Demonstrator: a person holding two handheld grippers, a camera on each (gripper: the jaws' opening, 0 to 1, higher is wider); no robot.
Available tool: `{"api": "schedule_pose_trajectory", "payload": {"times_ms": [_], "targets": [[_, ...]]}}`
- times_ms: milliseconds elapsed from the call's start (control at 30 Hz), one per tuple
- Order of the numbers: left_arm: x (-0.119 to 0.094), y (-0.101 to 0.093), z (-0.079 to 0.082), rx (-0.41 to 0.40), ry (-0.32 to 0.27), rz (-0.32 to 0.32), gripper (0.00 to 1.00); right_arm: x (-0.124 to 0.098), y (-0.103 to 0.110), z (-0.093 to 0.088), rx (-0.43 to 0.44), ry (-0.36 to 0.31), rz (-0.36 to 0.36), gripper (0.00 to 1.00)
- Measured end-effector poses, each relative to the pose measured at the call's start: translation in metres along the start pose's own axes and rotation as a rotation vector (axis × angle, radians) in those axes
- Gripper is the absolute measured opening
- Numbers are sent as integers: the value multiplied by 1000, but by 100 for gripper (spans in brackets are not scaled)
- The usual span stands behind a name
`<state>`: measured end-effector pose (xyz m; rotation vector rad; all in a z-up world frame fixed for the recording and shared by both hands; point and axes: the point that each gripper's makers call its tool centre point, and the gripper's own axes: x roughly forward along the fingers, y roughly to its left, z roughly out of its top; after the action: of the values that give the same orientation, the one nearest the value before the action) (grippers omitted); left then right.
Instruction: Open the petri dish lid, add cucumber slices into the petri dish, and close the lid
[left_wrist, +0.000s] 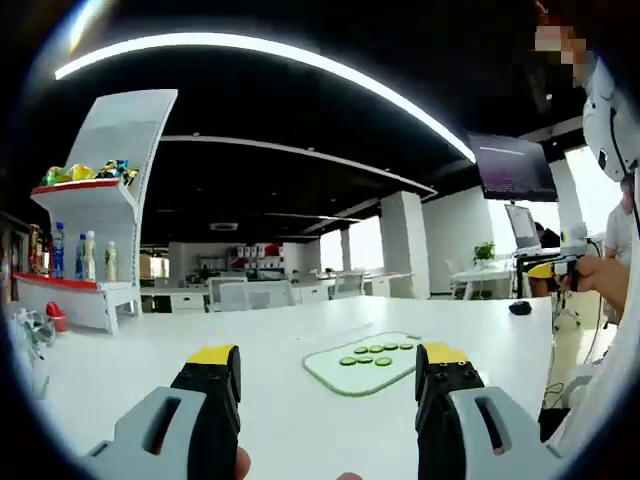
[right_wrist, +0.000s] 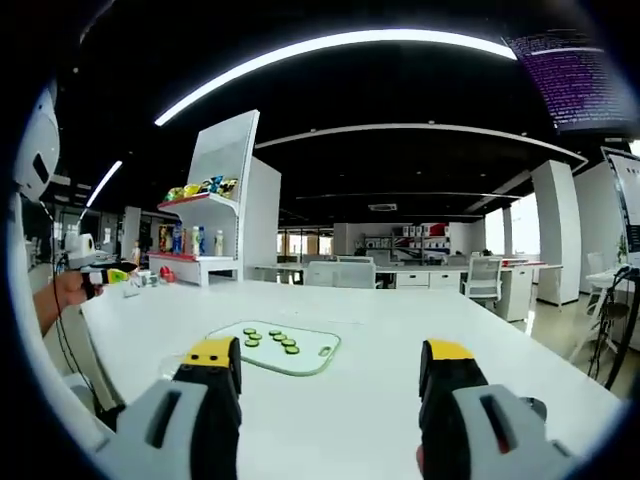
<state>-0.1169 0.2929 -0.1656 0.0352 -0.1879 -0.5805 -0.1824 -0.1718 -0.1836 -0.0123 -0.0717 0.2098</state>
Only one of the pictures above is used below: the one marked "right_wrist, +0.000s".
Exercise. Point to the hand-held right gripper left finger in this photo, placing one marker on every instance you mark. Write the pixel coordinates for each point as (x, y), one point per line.
(200, 430)

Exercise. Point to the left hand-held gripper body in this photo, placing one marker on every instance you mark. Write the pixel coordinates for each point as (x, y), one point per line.
(80, 248)

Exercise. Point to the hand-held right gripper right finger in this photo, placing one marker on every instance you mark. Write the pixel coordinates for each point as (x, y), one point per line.
(450, 430)

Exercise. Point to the group of cucumber slices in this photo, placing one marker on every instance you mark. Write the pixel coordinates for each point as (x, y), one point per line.
(287, 343)

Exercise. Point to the person's right hand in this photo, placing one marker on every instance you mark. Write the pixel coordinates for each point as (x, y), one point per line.
(419, 459)

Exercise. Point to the person's left hand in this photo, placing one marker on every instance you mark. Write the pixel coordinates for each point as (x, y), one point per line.
(72, 291)

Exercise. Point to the white green box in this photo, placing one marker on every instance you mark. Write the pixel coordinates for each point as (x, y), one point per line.
(147, 279)

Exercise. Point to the red round object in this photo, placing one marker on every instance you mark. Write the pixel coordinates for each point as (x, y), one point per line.
(167, 275)

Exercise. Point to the dark snack packet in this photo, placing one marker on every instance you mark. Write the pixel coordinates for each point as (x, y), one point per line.
(165, 239)

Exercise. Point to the blue drink bottle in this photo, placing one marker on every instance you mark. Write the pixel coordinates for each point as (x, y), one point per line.
(177, 239)
(202, 241)

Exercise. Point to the white drink bottle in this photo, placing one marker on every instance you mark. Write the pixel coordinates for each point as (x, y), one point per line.
(194, 242)
(219, 243)

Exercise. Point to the green snack bag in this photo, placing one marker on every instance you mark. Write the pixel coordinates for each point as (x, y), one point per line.
(175, 193)

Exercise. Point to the white worn device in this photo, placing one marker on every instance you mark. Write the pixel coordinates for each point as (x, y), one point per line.
(35, 150)

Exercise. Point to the dark blue snack bag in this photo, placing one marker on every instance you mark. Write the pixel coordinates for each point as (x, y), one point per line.
(212, 185)

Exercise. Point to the white green-edged cutting board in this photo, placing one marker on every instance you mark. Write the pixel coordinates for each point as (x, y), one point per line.
(300, 361)

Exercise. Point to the yellow black snack bag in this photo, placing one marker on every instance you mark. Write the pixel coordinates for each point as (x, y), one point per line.
(229, 187)

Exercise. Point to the white display shelf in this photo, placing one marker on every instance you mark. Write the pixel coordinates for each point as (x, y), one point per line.
(220, 150)

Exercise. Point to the row of white office desks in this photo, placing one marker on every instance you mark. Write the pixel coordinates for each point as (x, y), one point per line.
(425, 279)

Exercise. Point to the white mesh office chair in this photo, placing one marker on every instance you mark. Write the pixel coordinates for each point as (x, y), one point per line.
(482, 275)

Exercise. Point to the black tripod stand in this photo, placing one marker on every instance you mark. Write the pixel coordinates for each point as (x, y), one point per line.
(607, 325)

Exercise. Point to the ceiling air vent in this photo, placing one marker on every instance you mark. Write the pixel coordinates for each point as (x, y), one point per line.
(382, 206)

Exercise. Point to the green potted plant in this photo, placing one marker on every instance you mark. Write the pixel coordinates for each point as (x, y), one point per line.
(621, 250)

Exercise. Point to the white-screen monitor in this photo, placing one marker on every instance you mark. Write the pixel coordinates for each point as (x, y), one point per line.
(627, 200)

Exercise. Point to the long ceiling light strip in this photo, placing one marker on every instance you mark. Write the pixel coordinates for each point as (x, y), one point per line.
(340, 42)

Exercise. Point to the ceiling-hung dark screen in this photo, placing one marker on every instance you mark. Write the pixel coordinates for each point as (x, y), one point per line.
(575, 75)

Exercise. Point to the wall display shelving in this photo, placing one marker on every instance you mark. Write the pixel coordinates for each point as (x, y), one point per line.
(405, 242)

